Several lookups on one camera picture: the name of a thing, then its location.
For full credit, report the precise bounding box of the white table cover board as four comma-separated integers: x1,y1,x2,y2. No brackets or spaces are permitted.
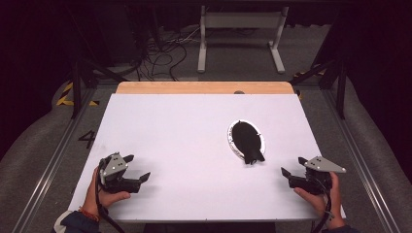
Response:
67,93,347,223

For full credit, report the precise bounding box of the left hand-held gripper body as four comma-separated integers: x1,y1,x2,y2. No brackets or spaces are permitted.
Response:
98,151,143,195

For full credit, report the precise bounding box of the yellow black hazard tape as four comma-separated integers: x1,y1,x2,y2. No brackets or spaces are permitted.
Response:
55,82,100,108

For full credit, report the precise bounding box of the oval pearl-rimmed mirror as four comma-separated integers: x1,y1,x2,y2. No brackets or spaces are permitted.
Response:
226,118,267,166

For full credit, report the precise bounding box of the black floor cable bundle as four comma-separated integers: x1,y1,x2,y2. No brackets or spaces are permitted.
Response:
137,27,202,83

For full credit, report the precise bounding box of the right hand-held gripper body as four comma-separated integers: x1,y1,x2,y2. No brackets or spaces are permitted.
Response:
288,155,347,196

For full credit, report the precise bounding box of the person's right hand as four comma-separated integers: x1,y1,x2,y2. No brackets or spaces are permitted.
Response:
293,171,346,230

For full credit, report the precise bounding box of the white metal stand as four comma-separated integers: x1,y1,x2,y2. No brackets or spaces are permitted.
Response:
196,5,290,75

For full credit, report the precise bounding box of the aluminium floor rail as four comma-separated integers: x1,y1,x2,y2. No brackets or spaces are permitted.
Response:
12,86,99,233
320,86,401,233

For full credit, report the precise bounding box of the black metal stand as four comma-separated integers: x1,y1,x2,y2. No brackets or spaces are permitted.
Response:
71,56,128,119
291,57,348,119

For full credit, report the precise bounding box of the person's left hand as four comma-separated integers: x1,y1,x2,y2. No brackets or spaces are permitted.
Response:
82,166,132,217

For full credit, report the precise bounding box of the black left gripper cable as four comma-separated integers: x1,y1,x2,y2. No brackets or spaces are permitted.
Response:
94,159,126,233

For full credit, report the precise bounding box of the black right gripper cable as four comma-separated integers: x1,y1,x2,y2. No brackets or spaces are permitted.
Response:
310,179,333,233

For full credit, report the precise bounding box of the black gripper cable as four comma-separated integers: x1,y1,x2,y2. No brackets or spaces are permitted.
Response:
94,159,126,233
310,179,333,233

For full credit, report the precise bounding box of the red bead bracelet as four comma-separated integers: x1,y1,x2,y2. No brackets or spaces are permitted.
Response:
78,207,100,223

